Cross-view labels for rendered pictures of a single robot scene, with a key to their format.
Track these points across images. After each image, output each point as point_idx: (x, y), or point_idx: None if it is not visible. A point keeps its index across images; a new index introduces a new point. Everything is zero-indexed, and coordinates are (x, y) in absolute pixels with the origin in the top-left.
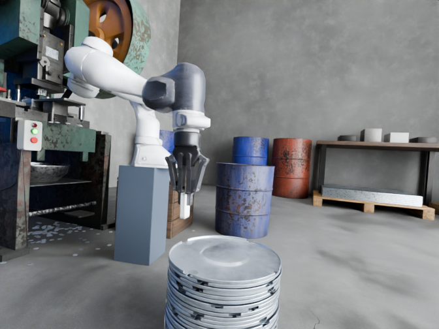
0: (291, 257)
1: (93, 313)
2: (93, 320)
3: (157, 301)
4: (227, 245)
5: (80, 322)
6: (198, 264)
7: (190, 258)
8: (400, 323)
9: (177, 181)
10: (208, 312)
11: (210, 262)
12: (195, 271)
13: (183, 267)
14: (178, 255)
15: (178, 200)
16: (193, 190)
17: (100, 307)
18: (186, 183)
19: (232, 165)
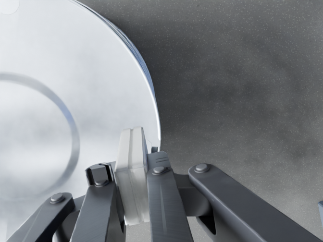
0: None
1: (289, 40)
2: (274, 29)
3: (220, 125)
4: (36, 191)
5: (288, 14)
6: (25, 48)
7: (67, 64)
8: None
9: (218, 233)
10: None
11: (9, 76)
12: (6, 9)
13: (44, 10)
14: (107, 60)
15: (164, 158)
16: (57, 196)
17: (293, 57)
18: (108, 208)
19: None
